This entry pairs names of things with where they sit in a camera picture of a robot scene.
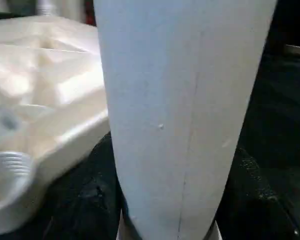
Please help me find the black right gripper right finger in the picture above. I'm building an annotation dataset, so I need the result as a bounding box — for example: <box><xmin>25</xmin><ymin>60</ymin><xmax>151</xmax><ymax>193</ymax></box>
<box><xmin>215</xmin><ymin>147</ymin><xmax>299</xmax><ymax>240</ymax></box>

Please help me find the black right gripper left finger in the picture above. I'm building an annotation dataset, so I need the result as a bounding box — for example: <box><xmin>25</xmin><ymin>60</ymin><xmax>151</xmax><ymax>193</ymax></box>
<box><xmin>49</xmin><ymin>131</ymin><xmax>124</xmax><ymax>240</ymax></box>

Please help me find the white plastic table top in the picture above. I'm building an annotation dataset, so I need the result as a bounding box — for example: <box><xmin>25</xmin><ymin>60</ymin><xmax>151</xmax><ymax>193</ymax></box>
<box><xmin>0</xmin><ymin>14</ymin><xmax>111</xmax><ymax>237</ymax></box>

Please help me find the black table mat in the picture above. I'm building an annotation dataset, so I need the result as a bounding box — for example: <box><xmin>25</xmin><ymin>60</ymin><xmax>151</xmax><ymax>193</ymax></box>
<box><xmin>0</xmin><ymin>0</ymin><xmax>300</xmax><ymax>240</ymax></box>

